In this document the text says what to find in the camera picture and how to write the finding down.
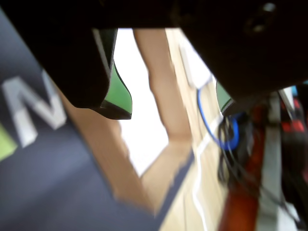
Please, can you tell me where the blue cable loop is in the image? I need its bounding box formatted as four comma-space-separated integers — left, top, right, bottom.
197, 88, 240, 151

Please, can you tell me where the brown cardboard box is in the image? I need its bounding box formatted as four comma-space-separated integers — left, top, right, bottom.
57, 28, 196, 215

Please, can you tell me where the red orange bar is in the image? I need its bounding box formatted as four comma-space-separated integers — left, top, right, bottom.
216, 105, 268, 231

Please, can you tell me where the black cable bundle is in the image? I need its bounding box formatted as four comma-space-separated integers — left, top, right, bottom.
216, 115, 301, 225

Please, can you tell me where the white paper sheet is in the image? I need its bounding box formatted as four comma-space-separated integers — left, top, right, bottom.
113, 28, 170, 178

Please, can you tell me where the dark grey mat WROBO print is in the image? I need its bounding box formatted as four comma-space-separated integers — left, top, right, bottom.
0, 7, 196, 231

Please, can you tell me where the red black device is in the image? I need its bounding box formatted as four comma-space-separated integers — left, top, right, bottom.
279, 84, 308, 231

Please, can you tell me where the white cable on table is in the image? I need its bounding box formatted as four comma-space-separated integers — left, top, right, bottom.
192, 115, 225, 231

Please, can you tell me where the white box on table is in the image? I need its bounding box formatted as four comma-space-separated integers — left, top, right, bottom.
179, 43, 214, 90

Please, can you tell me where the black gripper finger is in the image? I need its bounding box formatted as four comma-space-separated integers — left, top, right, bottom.
0, 0, 135, 120
168, 0, 308, 116

